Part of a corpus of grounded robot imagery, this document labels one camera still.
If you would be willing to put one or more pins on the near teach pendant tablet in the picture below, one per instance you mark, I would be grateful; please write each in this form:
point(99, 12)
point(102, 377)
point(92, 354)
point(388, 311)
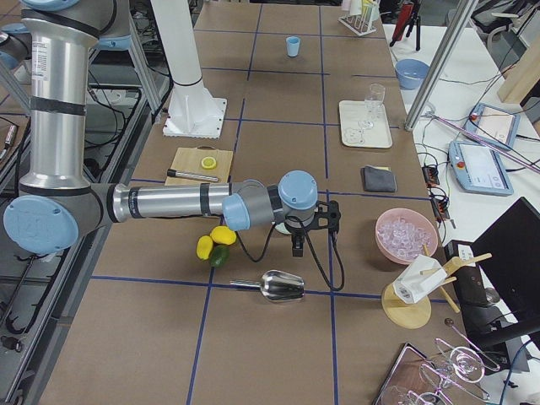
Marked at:
point(478, 169)

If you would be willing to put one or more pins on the black monitor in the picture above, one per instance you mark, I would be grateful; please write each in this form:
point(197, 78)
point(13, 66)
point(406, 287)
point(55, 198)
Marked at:
point(513, 270)

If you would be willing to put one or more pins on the light green bowl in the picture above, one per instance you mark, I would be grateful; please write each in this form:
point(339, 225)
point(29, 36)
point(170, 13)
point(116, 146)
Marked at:
point(281, 228)

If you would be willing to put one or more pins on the glass rack tray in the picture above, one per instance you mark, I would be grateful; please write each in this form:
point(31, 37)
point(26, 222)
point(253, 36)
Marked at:
point(451, 375)

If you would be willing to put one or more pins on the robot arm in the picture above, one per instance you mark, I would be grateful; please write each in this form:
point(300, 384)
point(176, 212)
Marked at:
point(57, 205)

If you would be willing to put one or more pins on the wooden cutting board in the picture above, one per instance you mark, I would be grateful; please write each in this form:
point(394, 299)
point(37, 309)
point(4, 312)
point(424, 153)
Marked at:
point(190, 160)

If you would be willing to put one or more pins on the green lime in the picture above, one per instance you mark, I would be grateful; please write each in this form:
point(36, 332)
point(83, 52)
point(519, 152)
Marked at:
point(219, 256)

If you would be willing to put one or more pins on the clear wine glass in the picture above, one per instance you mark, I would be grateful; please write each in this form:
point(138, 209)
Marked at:
point(372, 102)

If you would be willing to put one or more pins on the far teach pendant tablet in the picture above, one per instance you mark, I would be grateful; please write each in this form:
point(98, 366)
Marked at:
point(494, 125)

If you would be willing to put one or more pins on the aluminium frame post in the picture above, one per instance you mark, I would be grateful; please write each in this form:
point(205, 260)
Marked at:
point(451, 36)

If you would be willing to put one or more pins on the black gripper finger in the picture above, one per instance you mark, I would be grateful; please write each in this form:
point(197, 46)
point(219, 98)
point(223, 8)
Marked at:
point(295, 239)
point(300, 244)

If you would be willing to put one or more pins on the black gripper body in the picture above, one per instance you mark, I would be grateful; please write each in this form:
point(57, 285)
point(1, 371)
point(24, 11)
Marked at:
point(295, 231)

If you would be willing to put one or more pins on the cream bear tray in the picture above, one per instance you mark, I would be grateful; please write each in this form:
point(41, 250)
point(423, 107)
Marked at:
point(350, 114)

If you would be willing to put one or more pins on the white wire cup rack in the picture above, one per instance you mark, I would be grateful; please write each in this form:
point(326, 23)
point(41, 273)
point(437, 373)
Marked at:
point(360, 15)

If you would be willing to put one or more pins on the lemon half slice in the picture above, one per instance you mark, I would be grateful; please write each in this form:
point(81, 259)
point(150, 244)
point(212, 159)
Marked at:
point(208, 163)

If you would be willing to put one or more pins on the pink bowl of ice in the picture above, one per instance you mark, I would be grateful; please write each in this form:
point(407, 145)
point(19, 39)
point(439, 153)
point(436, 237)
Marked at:
point(402, 234)

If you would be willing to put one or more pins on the black tripod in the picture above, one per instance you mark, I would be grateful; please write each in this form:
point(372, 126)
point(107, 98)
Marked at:
point(414, 23)

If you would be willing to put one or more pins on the metal ice scoop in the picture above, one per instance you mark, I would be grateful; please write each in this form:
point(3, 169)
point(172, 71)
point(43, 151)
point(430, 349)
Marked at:
point(276, 286)

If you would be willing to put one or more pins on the yellow lemon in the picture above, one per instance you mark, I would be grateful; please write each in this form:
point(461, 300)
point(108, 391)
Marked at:
point(204, 247)
point(223, 235)

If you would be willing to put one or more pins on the wooden mug tree stand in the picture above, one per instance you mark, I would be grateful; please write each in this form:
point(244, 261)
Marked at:
point(417, 315)

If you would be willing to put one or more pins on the light blue plastic cup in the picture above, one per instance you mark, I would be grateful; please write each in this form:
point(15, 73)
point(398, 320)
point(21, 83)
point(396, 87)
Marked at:
point(292, 46)

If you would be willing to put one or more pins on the blue bowl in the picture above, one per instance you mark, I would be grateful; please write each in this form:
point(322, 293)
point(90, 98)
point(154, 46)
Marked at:
point(411, 73)

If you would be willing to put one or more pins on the metal handled knife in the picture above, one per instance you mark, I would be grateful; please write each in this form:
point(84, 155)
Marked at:
point(191, 176)

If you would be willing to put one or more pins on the teach pendant tablet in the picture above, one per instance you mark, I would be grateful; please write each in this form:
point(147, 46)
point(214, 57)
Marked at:
point(494, 125)
point(478, 169)

